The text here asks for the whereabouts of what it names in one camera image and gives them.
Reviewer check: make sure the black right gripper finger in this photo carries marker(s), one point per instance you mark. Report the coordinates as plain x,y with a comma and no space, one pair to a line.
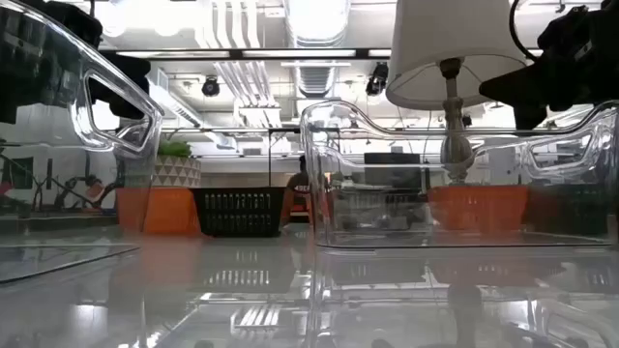
527,89

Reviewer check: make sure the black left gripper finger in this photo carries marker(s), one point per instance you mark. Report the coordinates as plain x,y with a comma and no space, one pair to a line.
128,67

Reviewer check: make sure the clear plastic storage bin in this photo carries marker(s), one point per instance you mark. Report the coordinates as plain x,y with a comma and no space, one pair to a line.
338,203
77,111

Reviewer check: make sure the orange plastic basket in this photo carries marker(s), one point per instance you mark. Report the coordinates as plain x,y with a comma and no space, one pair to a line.
479,208
164,212

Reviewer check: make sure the black ceiling spotlight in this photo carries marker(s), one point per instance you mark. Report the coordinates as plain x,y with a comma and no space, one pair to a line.
377,79
211,87

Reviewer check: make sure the table lamp white shade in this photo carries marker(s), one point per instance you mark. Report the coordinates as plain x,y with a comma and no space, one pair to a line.
435,38

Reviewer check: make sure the potted plant triangle-patterned pot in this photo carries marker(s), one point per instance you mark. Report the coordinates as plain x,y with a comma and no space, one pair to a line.
176,171

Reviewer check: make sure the black computer monitor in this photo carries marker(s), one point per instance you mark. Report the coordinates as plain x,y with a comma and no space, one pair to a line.
392,159

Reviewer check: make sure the person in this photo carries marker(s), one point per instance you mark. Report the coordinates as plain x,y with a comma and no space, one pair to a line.
299,186

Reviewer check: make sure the thin black frame stand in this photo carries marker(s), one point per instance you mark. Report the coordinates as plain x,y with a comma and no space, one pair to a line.
269,159

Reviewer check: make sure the silver ventilation duct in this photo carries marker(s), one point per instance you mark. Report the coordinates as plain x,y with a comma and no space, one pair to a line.
316,24

